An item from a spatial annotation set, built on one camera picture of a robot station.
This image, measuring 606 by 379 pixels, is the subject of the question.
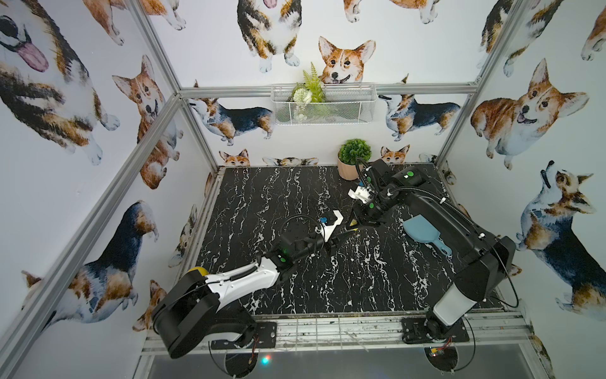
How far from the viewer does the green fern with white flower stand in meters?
0.81

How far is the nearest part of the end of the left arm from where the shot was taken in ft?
1.95

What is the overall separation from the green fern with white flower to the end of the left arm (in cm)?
48
